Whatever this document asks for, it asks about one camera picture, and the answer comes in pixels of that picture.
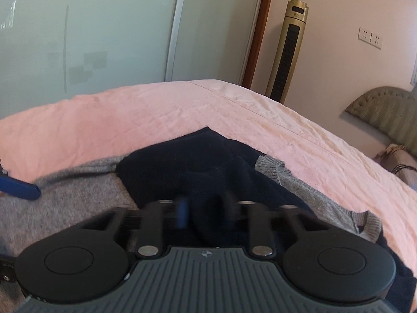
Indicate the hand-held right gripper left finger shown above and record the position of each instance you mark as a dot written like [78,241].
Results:
[183,215]

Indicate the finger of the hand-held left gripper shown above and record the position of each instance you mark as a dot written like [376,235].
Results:
[6,269]
[19,188]

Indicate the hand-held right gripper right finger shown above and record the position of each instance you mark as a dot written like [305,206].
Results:
[257,225]

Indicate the grey and navy knit sweater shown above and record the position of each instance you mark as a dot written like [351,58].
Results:
[208,166]

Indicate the pink bed sheet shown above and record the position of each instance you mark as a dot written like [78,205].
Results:
[163,111]

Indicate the patterned pillow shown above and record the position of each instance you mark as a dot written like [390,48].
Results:
[399,161]

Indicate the green padded headboard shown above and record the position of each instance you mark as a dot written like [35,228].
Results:
[387,111]

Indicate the gold tower fan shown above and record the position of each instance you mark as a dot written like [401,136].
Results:
[286,49]

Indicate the brown wooden wardrobe frame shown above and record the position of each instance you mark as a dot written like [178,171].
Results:
[257,29]

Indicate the white wall socket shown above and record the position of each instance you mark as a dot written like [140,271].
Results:
[365,35]
[376,41]

